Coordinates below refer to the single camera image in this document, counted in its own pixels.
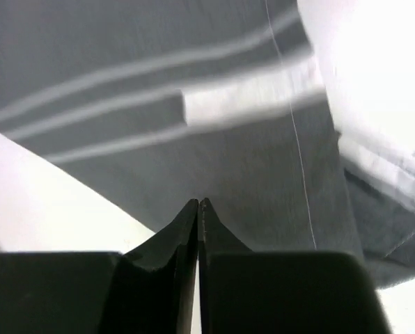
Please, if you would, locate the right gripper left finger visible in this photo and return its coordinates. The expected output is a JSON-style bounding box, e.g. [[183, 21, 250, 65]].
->
[[99, 199, 198, 333]]

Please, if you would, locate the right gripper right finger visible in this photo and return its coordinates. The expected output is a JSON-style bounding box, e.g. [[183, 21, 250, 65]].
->
[[197, 198, 252, 333]]

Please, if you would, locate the grey striped cloth placemat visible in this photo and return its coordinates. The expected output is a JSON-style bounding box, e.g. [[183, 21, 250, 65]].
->
[[0, 1, 415, 287]]

